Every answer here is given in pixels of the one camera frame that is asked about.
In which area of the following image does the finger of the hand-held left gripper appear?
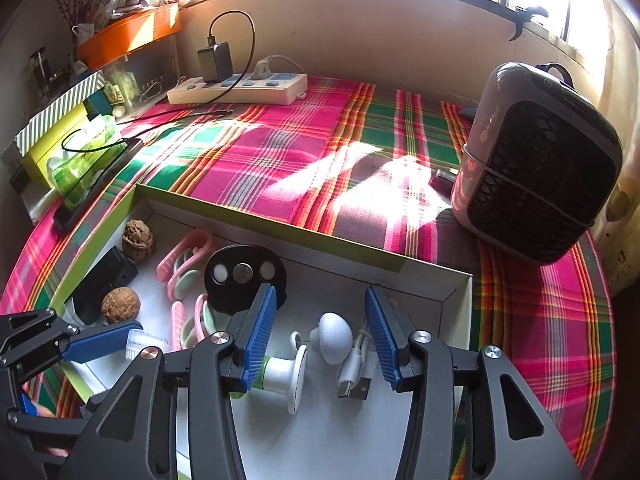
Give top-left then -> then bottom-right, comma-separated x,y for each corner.
0,309 -> 145,386
5,392 -> 90,461

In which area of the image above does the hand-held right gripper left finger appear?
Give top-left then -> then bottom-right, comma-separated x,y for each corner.
56,282 -> 279,480

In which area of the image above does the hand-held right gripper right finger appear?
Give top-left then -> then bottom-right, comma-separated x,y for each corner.
364,284 -> 585,480

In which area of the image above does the white round cap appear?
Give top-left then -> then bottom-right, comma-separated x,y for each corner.
125,329 -> 166,361

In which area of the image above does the smooth brown walnut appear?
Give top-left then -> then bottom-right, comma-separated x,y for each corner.
101,286 -> 141,326

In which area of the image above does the black disc with white buttons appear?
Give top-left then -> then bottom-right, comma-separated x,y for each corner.
204,244 -> 288,318

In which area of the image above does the green white spool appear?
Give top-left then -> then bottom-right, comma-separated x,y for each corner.
252,342 -> 308,416

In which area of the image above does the white suction hook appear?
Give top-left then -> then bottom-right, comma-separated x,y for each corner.
290,312 -> 353,365

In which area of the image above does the white usb cable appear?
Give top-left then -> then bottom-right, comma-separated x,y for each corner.
336,322 -> 386,402

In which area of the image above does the black rectangular device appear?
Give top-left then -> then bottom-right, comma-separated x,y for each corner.
75,246 -> 138,326

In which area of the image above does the pink plastic clip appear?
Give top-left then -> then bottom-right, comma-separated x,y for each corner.
170,292 -> 218,353
155,230 -> 216,301

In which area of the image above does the wrinkled brown walnut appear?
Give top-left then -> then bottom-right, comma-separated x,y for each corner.
121,219 -> 157,262

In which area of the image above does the green white cardboard box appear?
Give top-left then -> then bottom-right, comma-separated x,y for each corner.
47,182 -> 473,480

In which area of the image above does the black phone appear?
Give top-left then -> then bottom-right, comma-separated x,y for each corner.
52,137 -> 145,231

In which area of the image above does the small dark object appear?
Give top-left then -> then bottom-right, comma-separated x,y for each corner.
431,169 -> 457,202

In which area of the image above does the green wet wipes pack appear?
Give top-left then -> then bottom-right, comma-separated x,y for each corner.
46,114 -> 126,196

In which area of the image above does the yellow green box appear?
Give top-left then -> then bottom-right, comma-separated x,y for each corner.
17,102 -> 91,181

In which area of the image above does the small grey heater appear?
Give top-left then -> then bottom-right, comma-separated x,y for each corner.
450,61 -> 625,267

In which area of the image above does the white power strip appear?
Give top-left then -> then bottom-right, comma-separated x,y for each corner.
166,71 -> 308,107

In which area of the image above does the striped box lid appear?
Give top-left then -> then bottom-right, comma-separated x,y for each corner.
14,71 -> 107,157

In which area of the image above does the white plug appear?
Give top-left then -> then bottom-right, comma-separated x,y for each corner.
250,55 -> 303,81

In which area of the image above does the clear plastic container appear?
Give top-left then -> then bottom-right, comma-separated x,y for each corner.
102,40 -> 179,116

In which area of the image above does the black charger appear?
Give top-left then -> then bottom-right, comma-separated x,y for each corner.
196,42 -> 233,83

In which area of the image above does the heart print curtain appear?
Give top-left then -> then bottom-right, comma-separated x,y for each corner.
595,0 -> 640,291

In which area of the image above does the glass jar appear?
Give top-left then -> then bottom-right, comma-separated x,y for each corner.
27,47 -> 56,106

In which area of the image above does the orange tray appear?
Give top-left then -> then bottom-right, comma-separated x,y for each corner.
76,2 -> 182,72

